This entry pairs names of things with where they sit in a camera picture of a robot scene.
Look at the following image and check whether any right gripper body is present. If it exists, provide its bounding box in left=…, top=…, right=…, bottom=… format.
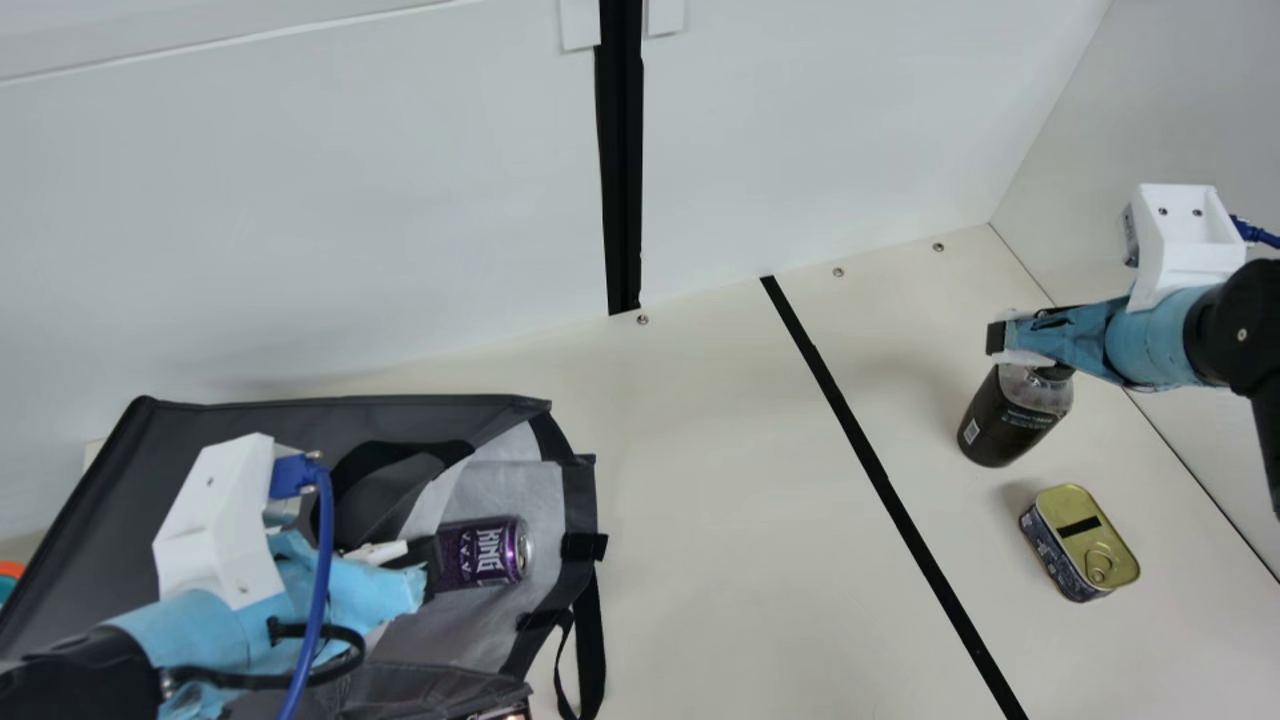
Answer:
left=1003, top=285, right=1216, bottom=393

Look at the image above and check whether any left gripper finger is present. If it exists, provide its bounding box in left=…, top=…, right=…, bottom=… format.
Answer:
left=343, top=535, right=443, bottom=603

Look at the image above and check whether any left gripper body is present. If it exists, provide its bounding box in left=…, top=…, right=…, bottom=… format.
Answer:
left=100, top=528, right=431, bottom=716

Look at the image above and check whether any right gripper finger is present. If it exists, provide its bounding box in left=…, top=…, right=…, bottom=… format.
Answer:
left=985, top=315, right=1056, bottom=369

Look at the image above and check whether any silver-topped purple drink can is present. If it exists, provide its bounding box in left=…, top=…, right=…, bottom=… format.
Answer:
left=433, top=515, right=536, bottom=591

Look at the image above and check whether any dark coffee bottle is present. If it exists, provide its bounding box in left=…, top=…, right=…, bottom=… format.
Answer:
left=956, top=362, right=1077, bottom=469

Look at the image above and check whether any dark grey bag with straps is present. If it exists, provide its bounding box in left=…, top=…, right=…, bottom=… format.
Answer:
left=0, top=393, right=611, bottom=720

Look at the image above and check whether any rectangular tin with gold lid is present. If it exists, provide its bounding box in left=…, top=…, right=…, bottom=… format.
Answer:
left=1019, top=483, right=1142, bottom=604

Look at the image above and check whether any black strip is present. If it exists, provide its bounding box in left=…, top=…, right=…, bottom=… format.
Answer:
left=760, top=275, right=1031, bottom=720

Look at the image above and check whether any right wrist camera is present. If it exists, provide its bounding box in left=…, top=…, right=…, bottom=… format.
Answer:
left=1120, top=183, right=1249, bottom=314

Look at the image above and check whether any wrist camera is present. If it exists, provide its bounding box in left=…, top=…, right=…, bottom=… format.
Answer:
left=152, top=432, right=306, bottom=611
left=1120, top=183, right=1249, bottom=314

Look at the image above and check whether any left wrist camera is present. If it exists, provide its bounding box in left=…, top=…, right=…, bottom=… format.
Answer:
left=152, top=432, right=306, bottom=611

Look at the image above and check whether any black cable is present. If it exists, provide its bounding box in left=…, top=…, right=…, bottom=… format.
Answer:
left=160, top=618, right=367, bottom=693

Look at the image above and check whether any black post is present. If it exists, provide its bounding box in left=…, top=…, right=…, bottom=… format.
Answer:
left=594, top=0, right=646, bottom=317

